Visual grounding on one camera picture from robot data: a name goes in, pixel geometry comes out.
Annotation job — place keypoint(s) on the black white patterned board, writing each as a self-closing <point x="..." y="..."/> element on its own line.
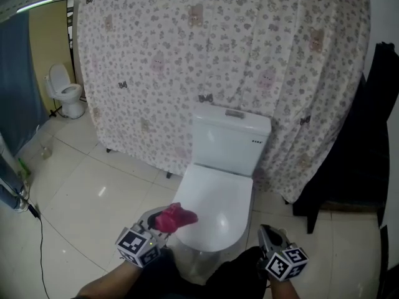
<point x="70" y="26"/>

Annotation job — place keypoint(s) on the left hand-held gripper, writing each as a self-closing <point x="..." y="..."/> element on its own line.
<point x="137" y="244"/>

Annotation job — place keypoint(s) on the white toilet with tank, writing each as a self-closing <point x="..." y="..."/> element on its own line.
<point x="227" y="145"/>

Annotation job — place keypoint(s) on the clear plastic bottle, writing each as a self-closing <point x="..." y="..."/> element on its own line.
<point x="46" y="151"/>

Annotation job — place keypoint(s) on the pink cloth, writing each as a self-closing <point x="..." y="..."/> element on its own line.
<point x="174" y="218"/>

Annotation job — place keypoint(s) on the black hanging cloth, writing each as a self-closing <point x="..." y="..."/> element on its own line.
<point x="352" y="154"/>

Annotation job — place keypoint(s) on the blue curtain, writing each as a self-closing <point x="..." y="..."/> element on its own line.
<point x="17" y="79"/>

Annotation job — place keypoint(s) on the person's right leg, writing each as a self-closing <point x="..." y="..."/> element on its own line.
<point x="237" y="276"/>

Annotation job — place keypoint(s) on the floral patterned curtain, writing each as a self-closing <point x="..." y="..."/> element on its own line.
<point x="187" y="58"/>

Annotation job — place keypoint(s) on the fluorescent light tube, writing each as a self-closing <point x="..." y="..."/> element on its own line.
<point x="34" y="5"/>

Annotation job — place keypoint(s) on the white toilet lid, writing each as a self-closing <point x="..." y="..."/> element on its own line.
<point x="215" y="204"/>

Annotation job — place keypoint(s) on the yellow partition panel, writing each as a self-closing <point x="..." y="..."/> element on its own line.
<point x="50" y="42"/>

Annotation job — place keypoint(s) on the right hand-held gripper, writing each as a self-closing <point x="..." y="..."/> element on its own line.
<point x="286" y="263"/>

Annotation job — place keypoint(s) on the chrome flush button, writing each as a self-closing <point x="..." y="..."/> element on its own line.
<point x="234" y="114"/>

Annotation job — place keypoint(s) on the small white open toilet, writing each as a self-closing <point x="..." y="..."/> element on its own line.
<point x="62" y="89"/>

